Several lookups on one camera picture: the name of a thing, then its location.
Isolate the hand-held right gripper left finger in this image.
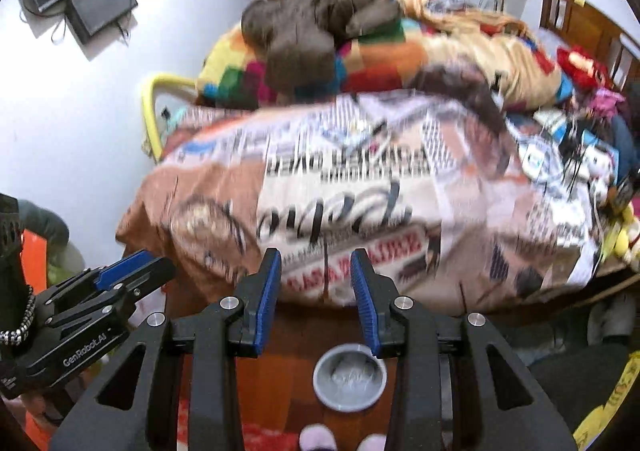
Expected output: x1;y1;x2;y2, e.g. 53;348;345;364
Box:
50;247;283;451

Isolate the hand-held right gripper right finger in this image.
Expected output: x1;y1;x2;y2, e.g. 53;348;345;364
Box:
350;247;581;451

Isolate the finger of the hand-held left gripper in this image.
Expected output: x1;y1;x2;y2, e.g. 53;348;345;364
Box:
42;250;177;307
47;298;146;339

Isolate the metal bowl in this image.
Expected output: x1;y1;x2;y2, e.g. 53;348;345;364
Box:
312;344;389;413

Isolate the orange red box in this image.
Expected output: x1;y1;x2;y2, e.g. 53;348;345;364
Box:
20;228;51;292

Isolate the grey cloth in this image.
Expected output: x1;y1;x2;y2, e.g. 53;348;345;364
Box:
17;198;71;264

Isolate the newspaper printed blanket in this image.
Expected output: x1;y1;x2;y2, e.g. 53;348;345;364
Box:
115;91;606;317

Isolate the yellow hoop tube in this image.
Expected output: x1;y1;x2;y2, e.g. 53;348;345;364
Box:
141;72;198;164

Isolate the teal plush toy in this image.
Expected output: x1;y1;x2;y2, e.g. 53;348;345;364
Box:
160;106;191;132

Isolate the white blue printed packet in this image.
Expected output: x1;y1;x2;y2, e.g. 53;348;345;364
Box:
520;144;548;179

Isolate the colourful patchwork quilt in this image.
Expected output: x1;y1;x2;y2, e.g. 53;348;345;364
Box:
195;21;576;112

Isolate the yellow plush toy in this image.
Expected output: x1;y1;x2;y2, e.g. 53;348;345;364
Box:
602;204;640;277

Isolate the brown jacket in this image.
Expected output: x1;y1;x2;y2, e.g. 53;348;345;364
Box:
241;0;401;97

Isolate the small black monitor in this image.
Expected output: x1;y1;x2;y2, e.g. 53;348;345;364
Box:
65;0;139;44

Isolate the yellow cartoon cloth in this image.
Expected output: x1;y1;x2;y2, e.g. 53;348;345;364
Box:
572;351;640;451

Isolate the beige blanket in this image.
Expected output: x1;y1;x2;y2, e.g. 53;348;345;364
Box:
382;0;566;107

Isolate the pink cloth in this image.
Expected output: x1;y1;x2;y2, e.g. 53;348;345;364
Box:
590;88;626;117

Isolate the red plush toy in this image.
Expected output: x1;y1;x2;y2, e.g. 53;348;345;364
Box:
557;46;608;87

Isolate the wooden bed headboard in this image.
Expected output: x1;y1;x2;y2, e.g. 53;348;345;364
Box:
540;0;640;92

